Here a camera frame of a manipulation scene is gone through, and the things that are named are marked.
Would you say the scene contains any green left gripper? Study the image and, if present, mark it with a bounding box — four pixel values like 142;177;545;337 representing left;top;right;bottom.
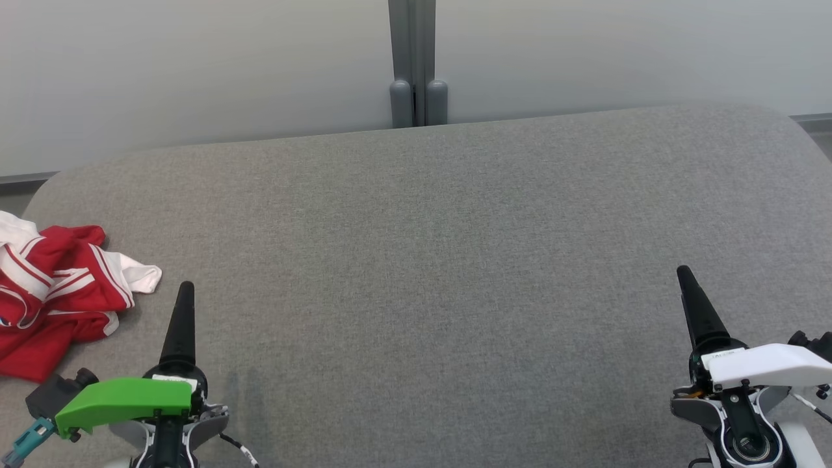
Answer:
55;281;229;468

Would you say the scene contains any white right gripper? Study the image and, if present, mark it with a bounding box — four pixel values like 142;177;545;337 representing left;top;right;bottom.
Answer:
671;265;832;468

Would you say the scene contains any red white basketball jersey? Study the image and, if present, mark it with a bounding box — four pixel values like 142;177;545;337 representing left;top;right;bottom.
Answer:
0;211;163;329

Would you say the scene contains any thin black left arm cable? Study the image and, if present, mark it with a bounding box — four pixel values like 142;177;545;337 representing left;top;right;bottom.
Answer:
220;432;261;468

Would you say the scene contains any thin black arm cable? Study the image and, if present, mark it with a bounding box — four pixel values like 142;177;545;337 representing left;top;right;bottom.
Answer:
790;389;832;423
220;432;261;468

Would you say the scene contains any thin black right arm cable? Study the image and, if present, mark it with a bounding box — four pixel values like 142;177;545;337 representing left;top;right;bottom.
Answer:
790;389;832;423

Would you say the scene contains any teal left camera cable connector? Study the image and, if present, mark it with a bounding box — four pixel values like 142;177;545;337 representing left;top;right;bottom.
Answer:
2;417;57;467

